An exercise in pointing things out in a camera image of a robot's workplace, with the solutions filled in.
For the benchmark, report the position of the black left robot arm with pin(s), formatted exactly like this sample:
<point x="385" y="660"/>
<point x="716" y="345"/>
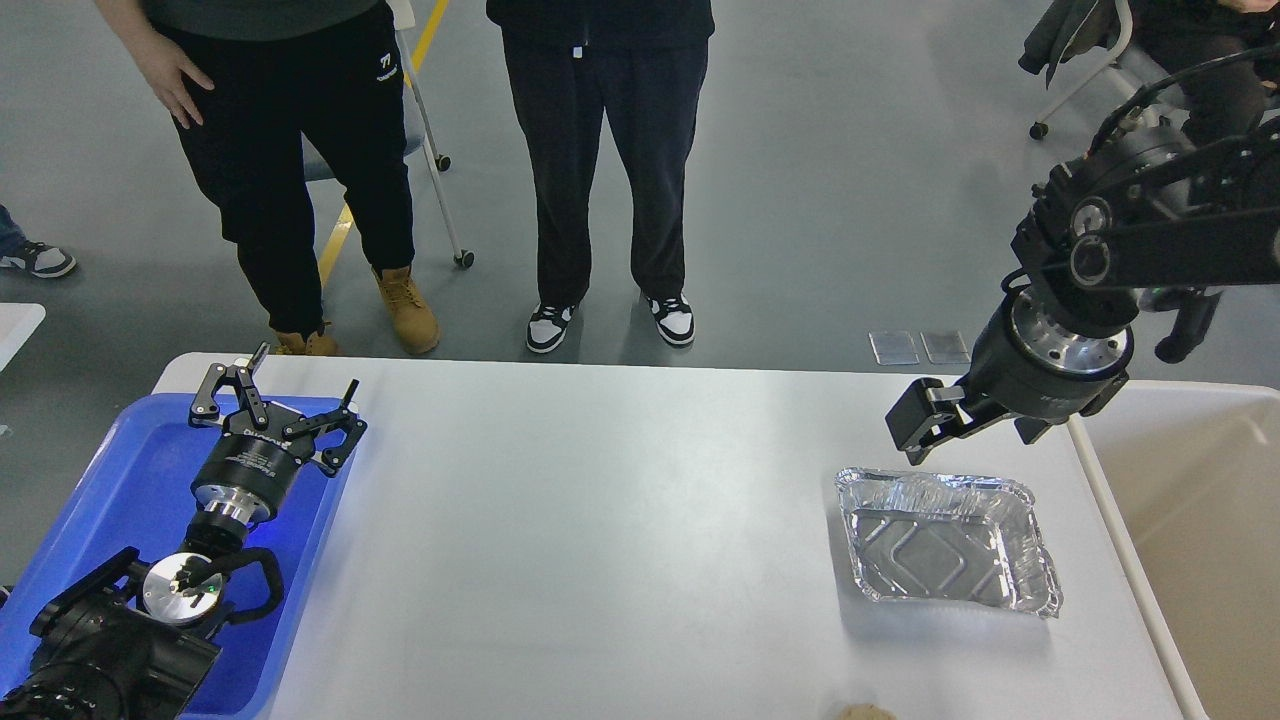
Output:
<point x="173" y="582"/>

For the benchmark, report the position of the left clear floor plate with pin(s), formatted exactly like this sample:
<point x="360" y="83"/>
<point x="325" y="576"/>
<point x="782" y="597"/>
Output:
<point x="894" y="348"/>

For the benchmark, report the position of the blue plastic tray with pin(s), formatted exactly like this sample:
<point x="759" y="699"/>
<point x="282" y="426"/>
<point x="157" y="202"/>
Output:
<point x="136" y="493"/>

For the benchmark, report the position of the white side table corner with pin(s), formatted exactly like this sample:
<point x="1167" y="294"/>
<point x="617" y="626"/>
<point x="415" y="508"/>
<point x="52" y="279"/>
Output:
<point x="17" y="323"/>

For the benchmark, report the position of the beige plastic bin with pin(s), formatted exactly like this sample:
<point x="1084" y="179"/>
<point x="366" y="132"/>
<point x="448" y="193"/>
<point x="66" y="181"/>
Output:
<point x="1186" y="475"/>

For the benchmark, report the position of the person in blue jeans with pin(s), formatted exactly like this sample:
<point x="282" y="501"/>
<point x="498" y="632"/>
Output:
<point x="38" y="259"/>

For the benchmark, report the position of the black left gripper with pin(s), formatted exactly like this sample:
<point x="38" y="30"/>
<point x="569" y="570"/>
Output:
<point x="252" y="460"/>

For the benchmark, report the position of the small brown object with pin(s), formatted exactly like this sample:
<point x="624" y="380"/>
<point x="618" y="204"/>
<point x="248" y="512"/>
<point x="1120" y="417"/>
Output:
<point x="865" y="711"/>

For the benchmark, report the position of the aluminium foil tray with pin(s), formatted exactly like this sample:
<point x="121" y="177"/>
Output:
<point x="918" y="536"/>

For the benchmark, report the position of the right clear floor plate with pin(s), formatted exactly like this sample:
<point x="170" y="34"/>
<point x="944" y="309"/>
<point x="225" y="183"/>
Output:
<point x="946" y="347"/>

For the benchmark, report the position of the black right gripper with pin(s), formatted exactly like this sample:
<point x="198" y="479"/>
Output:
<point x="1025" y="367"/>

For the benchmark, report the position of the chair with hanging jacket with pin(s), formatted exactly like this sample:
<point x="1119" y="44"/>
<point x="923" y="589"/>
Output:
<point x="1073" y="28"/>

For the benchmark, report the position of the grey wheeled chair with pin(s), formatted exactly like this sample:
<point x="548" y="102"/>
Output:
<point x="419" y="137"/>

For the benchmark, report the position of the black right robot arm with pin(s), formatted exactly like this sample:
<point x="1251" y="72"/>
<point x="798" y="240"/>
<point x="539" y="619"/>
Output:
<point x="1143" y="210"/>

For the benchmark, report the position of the person in dark jeans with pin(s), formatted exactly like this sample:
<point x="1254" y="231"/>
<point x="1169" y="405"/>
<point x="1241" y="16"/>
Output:
<point x="1223" y="101"/>

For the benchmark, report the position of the clear floor plate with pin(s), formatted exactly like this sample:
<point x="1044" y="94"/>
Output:
<point x="894" y="348"/>
<point x="946" y="347"/>

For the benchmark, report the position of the person in tan boots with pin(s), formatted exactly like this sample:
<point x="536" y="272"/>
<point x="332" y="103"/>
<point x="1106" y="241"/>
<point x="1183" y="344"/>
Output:
<point x="248" y="83"/>

